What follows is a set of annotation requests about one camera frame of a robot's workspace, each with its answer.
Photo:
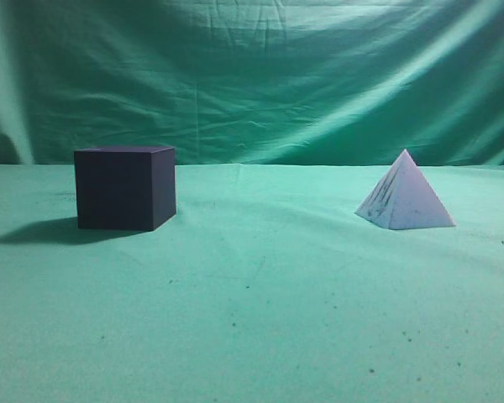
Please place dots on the white square pyramid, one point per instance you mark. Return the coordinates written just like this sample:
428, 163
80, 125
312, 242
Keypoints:
403, 199

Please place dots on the green backdrop cloth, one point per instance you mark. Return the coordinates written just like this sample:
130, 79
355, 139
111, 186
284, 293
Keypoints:
254, 82

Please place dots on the dark purple cube block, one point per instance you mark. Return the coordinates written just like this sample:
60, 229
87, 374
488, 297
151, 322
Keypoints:
130, 188

